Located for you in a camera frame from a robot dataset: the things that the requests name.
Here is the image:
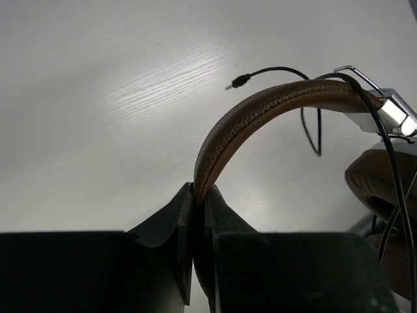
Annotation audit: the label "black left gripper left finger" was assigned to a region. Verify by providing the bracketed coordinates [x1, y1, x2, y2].
[1, 183, 194, 312]

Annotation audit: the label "thin black headphone cable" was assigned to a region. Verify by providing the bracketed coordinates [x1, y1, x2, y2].
[224, 67, 417, 268]

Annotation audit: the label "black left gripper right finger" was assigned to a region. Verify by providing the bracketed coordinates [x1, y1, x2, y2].
[201, 187, 397, 312]

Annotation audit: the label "brown silver headphones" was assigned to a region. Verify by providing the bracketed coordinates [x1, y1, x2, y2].
[194, 67, 416, 303]

